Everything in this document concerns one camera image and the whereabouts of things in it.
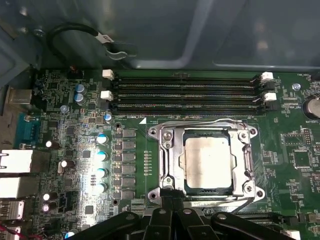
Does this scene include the red black twisted wire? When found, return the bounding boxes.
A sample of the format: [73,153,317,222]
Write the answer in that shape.
[0,223,43,240]

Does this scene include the green motherboard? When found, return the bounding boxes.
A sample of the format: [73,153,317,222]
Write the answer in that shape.
[0,67,320,240]

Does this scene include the silver USB port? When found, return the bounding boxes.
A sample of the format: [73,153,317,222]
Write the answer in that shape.
[0,199,25,221]

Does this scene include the black cable white label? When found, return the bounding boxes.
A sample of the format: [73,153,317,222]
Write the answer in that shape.
[47,22,137,61]

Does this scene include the open PC case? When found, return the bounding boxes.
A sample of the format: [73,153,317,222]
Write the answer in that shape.
[0,0,320,151]

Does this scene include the silver CPU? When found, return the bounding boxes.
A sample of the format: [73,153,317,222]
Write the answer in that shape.
[183,128,235,197]

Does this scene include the coin cell battery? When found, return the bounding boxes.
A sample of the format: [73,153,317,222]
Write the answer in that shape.
[301,96,320,121]

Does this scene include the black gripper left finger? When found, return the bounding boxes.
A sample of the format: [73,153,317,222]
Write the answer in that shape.
[66,189,174,240]

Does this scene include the blue serial port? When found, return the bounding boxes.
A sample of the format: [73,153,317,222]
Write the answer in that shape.
[15,112,41,149]

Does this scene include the large silver port block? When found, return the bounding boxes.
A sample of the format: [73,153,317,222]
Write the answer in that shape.
[0,149,34,174]

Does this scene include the grey port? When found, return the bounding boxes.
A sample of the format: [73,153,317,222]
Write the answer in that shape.
[6,87,34,105]

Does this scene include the RAM slot white latches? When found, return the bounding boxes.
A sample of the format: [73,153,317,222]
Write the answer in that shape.
[101,68,275,86]
[274,224,301,240]
[99,89,278,105]

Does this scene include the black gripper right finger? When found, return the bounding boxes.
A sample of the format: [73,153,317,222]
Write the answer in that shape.
[172,190,283,240]

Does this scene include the thin metal locking lever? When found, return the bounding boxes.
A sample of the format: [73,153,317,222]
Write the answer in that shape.
[174,194,253,204]
[157,118,251,129]

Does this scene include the metal socket cover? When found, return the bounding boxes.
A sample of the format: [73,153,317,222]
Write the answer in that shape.
[161,126,253,200]

